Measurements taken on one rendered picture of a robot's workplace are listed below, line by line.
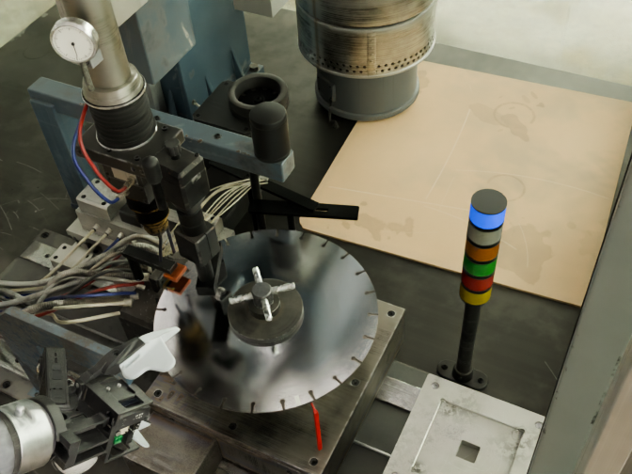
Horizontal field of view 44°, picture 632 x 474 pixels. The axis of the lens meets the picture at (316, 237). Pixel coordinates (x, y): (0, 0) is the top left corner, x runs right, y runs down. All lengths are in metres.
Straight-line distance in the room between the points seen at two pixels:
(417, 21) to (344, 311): 0.68
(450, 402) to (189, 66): 0.92
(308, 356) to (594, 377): 0.58
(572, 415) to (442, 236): 0.91
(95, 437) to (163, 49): 0.53
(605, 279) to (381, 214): 1.06
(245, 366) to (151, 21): 0.48
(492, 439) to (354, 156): 0.77
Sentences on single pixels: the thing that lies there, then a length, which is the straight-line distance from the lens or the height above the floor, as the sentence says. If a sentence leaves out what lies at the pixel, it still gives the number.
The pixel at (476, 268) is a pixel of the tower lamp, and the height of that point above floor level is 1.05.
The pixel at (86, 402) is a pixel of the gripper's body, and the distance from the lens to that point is 0.94.
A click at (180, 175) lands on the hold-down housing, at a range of 0.92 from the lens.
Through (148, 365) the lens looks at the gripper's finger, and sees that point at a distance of 0.96.
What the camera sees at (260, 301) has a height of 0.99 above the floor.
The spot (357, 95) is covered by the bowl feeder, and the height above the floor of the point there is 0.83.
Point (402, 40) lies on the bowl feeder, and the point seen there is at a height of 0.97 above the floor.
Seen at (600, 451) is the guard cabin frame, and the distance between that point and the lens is 0.45.
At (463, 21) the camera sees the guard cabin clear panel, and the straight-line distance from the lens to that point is 2.00.
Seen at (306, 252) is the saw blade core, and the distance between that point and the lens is 1.21.
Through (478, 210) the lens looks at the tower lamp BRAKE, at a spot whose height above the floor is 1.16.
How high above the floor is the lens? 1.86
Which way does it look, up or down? 48 degrees down
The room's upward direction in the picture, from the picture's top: 5 degrees counter-clockwise
